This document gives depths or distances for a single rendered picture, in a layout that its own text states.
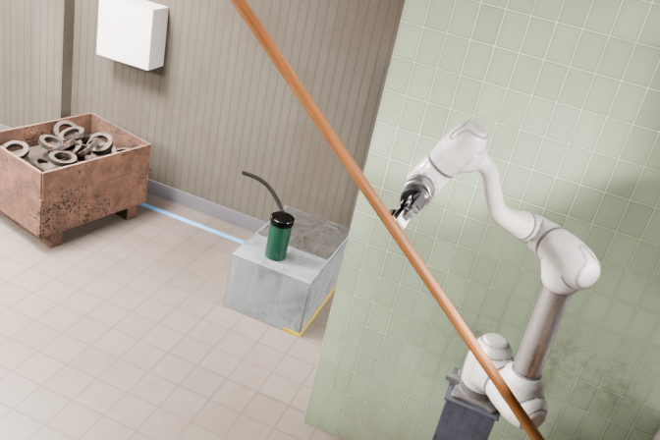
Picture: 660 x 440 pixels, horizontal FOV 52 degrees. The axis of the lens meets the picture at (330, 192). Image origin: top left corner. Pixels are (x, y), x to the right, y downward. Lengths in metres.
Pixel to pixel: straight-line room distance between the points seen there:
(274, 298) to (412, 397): 1.27
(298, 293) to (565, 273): 2.39
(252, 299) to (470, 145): 2.82
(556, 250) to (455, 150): 0.55
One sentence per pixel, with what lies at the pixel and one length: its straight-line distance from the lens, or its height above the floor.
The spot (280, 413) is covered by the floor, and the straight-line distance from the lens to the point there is 4.01.
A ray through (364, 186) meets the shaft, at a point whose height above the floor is 2.06.
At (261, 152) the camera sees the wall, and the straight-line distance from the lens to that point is 5.32.
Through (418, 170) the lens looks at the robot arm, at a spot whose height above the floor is 2.01.
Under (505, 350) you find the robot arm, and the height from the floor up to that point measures 1.27.
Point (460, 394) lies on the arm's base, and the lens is 2.85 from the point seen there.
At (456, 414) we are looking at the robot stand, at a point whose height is 0.94.
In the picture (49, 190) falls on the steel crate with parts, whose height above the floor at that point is 0.48.
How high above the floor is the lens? 2.77
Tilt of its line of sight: 25 degrees down
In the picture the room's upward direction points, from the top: 12 degrees clockwise
